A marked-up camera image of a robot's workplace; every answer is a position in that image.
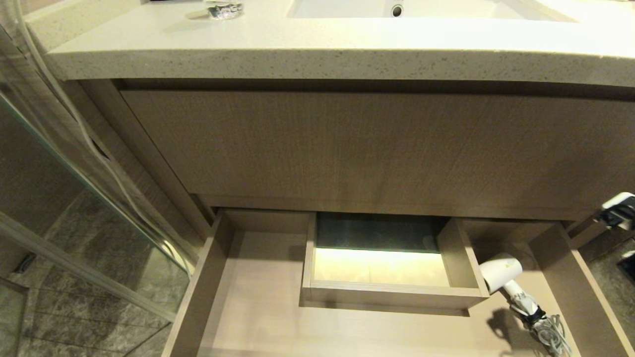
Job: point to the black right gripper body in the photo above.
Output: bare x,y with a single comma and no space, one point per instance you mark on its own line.
624,220

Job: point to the white hair dryer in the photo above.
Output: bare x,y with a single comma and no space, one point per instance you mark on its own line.
501,272

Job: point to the light wooden pull-out drawer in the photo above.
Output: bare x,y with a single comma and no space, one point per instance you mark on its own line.
248,297

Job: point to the light wooden vanity cabinet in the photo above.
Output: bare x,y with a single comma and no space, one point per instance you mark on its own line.
347,148

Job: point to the white ceramic sink basin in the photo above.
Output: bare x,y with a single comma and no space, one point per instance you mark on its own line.
347,7

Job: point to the speckled beige stone countertop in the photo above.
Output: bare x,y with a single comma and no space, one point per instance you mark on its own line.
297,49

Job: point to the clear glass dish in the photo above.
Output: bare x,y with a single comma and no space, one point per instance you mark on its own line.
225,9

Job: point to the glass shower door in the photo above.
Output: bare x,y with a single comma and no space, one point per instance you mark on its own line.
49,223

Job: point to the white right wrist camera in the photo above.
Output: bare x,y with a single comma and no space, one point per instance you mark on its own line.
617,201

